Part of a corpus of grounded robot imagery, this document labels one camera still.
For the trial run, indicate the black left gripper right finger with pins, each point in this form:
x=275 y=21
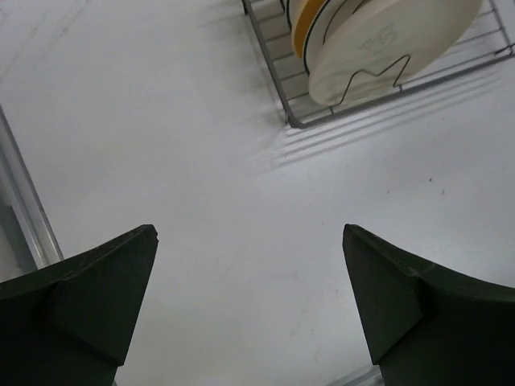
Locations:
x=425 y=324

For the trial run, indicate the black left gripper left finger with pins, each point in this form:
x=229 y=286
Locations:
x=72 y=322

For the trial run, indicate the cream shallow plate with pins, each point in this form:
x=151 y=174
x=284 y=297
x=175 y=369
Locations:
x=383 y=44

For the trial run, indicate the white plate green rim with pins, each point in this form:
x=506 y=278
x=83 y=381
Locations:
x=327 y=20

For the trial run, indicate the grey wire dish rack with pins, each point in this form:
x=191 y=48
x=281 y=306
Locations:
x=489 y=41

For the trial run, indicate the yellow shallow plate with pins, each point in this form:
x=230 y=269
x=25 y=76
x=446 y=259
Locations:
x=303 y=15

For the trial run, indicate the aluminium table edge rail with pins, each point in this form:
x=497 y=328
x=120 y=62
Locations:
x=27 y=239

